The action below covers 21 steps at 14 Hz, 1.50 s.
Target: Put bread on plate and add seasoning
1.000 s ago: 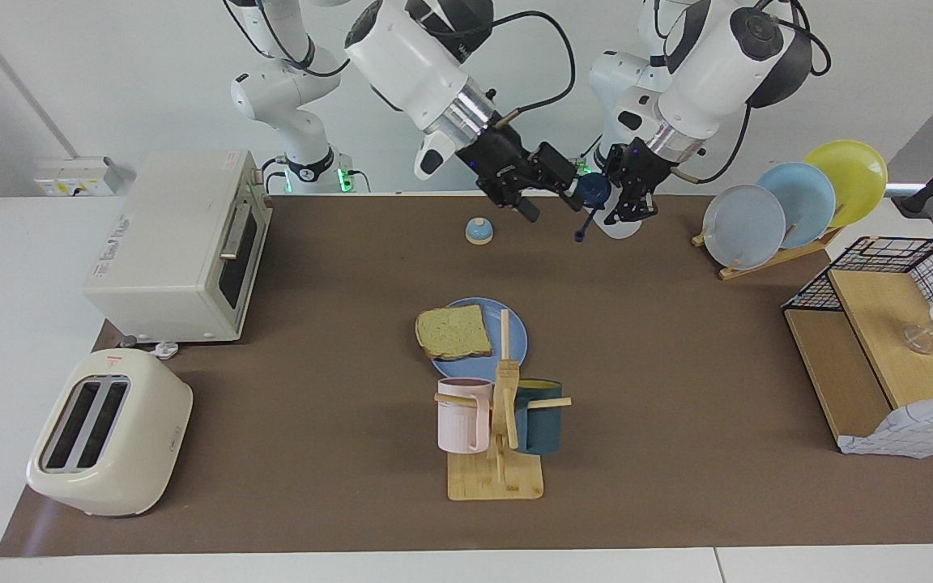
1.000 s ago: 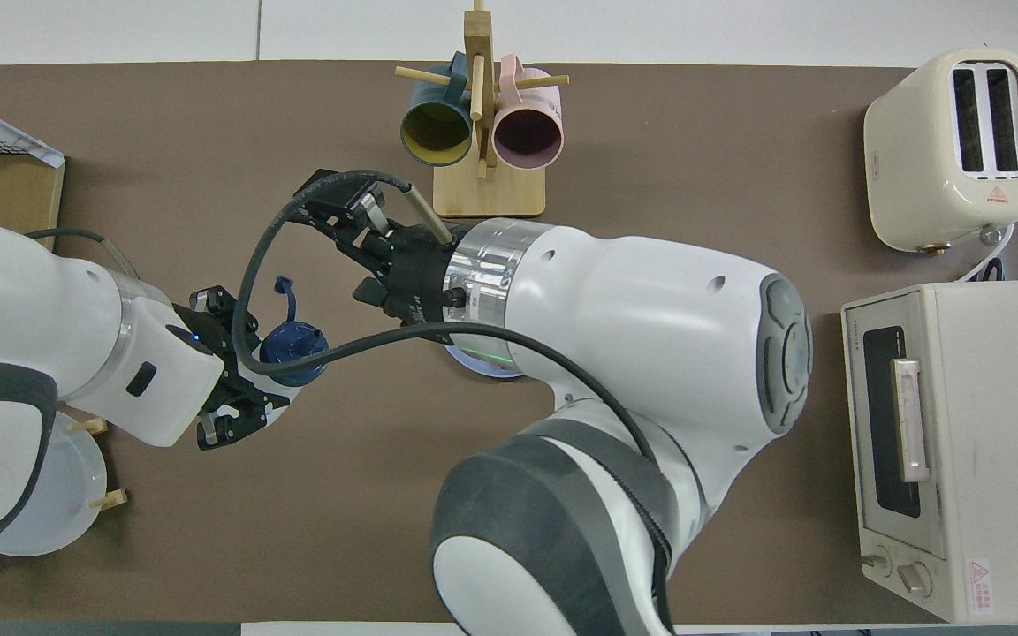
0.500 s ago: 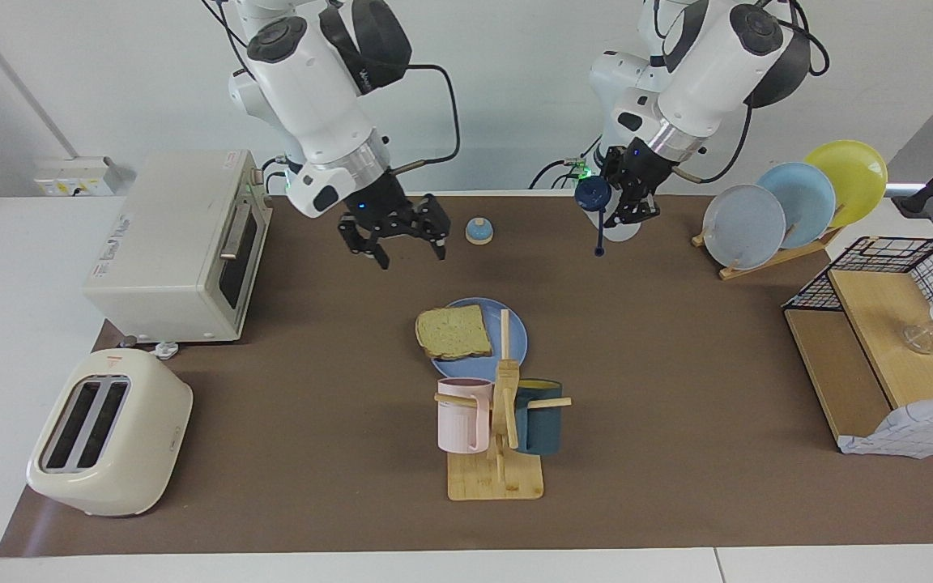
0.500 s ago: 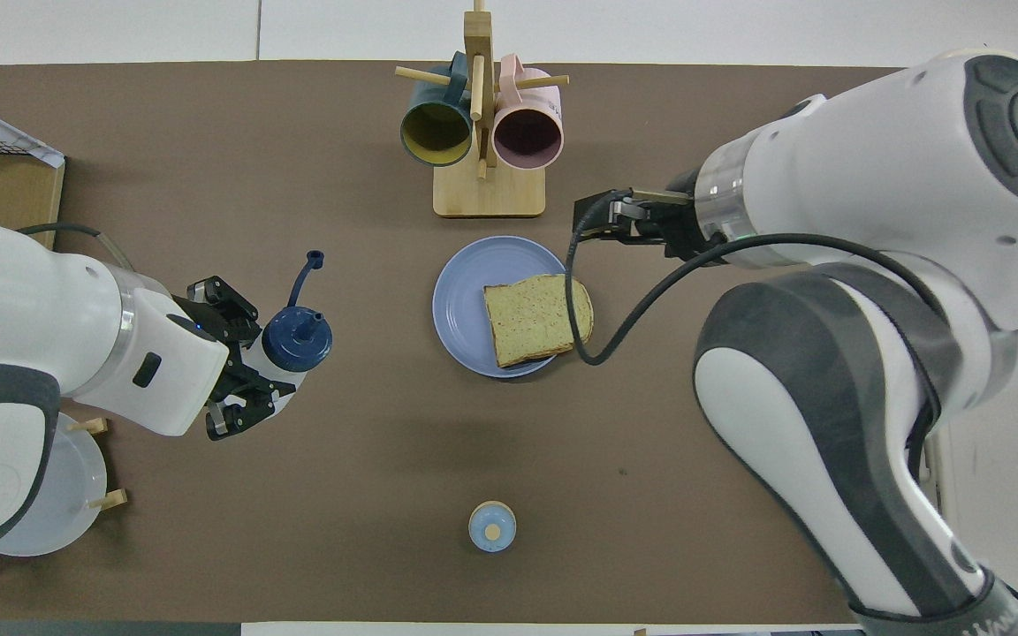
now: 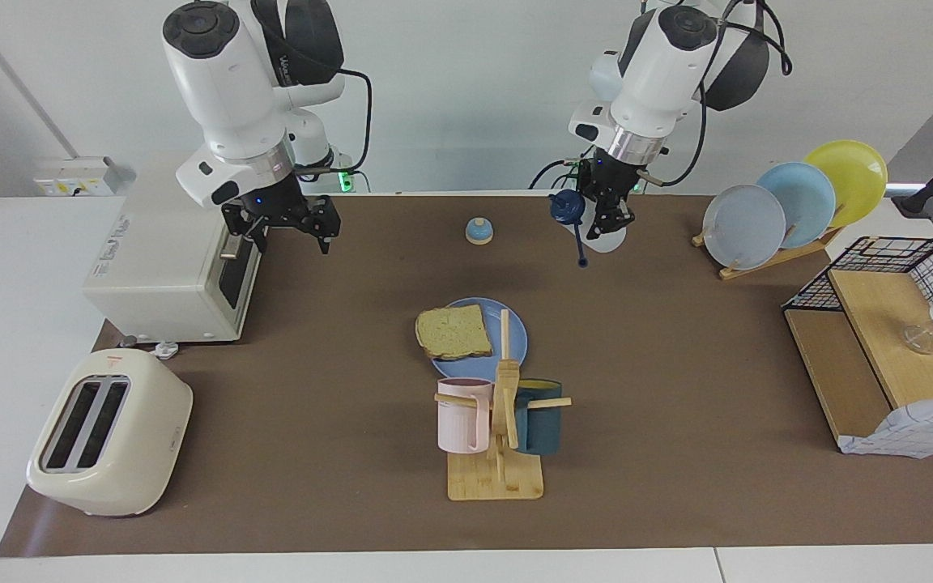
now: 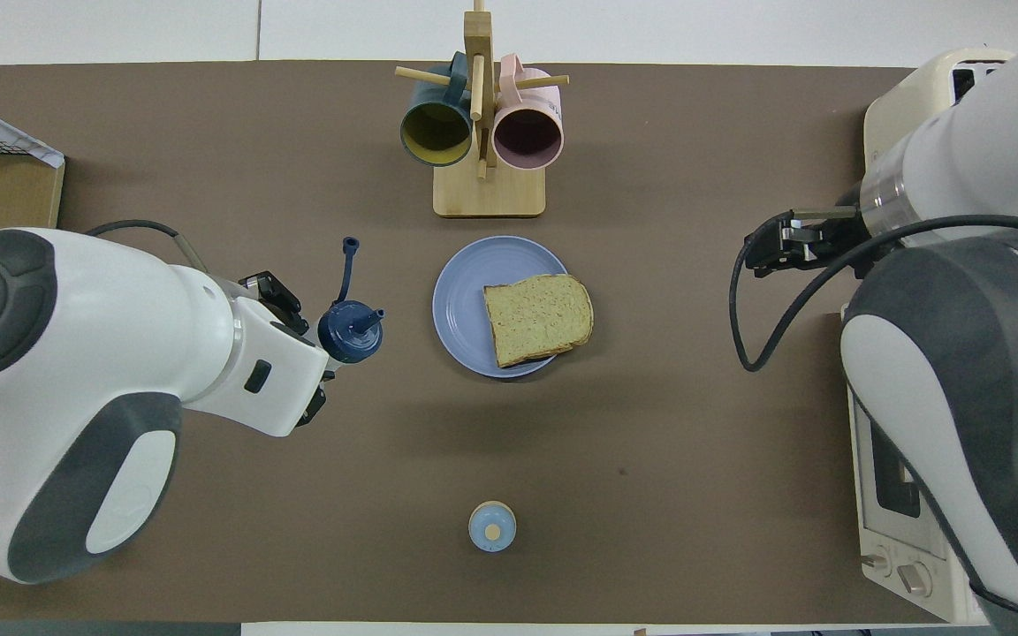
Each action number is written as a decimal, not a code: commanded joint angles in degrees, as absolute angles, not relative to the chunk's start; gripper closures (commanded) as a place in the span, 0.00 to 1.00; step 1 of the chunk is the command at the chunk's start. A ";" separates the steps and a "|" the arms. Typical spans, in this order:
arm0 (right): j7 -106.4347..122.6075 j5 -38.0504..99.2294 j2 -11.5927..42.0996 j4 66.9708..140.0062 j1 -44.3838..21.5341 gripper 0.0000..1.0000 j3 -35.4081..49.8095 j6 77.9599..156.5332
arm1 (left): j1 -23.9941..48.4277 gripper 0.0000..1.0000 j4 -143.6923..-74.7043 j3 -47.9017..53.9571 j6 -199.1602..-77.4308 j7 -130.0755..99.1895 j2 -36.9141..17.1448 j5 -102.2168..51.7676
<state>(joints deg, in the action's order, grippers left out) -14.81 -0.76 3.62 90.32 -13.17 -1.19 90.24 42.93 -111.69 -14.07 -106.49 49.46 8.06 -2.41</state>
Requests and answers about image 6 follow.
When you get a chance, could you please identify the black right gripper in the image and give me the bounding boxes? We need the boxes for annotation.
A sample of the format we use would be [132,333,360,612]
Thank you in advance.
[744,185,869,279]

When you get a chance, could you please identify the slice of toast bread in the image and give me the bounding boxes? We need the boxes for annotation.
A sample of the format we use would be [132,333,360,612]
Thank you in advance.
[482,274,595,369]

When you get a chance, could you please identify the periwinkle blue plate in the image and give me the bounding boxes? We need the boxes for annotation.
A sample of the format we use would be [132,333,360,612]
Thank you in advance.
[432,235,570,380]

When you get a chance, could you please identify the cream two-slot toaster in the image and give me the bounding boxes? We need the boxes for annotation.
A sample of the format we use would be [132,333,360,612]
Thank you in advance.
[862,47,1014,182]

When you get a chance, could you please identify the brown table mat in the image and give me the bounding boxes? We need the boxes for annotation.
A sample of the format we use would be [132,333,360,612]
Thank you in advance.
[0,60,1018,625]

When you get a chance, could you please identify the dark teal mug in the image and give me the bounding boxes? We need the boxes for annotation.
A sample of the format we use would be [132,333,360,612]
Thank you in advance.
[399,51,475,168]

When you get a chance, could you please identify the wooden mug tree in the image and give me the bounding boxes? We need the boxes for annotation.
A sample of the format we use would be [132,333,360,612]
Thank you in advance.
[395,0,570,219]

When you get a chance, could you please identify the wooden shelf box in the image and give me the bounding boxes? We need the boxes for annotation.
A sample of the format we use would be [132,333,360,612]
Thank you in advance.
[0,115,66,248]

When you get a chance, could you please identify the pink mug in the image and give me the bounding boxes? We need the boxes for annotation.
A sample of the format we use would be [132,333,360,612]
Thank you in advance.
[491,53,566,171]

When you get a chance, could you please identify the white toaster oven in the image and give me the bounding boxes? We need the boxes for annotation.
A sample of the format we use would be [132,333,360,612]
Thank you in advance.
[842,305,983,625]

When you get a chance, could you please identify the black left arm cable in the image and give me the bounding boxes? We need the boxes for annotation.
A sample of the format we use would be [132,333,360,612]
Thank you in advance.
[85,219,209,273]

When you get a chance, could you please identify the black wire basket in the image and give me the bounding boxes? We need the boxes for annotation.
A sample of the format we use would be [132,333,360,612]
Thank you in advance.
[0,124,43,158]

